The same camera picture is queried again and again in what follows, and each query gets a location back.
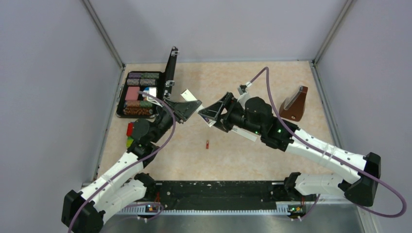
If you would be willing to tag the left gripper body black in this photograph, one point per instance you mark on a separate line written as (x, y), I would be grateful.
(165, 120)

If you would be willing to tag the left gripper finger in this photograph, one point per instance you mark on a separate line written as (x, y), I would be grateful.
(184, 105)
(184, 111)

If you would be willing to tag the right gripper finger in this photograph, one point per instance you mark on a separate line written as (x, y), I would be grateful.
(221, 104)
(214, 114)

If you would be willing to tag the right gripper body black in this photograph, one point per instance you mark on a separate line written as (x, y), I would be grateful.
(235, 115)

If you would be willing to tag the white remote battery cover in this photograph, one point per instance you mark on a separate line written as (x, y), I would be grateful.
(244, 133)

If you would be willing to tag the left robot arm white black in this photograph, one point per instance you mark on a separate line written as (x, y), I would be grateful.
(87, 210)

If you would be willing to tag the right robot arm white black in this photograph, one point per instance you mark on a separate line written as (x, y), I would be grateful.
(352, 174)

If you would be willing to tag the black poker chip case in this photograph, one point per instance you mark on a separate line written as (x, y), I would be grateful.
(130, 101)

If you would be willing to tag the colourful toy block stack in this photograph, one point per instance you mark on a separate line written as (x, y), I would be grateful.
(129, 131)

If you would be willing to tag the brown wooden metronome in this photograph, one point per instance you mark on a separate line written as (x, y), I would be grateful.
(293, 107)

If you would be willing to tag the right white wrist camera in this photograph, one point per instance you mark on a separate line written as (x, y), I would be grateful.
(244, 94)

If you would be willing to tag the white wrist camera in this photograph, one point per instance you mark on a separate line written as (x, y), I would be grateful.
(152, 91)
(244, 94)

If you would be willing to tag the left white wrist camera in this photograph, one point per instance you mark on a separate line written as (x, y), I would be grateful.
(152, 91)

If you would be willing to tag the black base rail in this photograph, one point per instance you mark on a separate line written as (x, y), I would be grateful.
(226, 197)

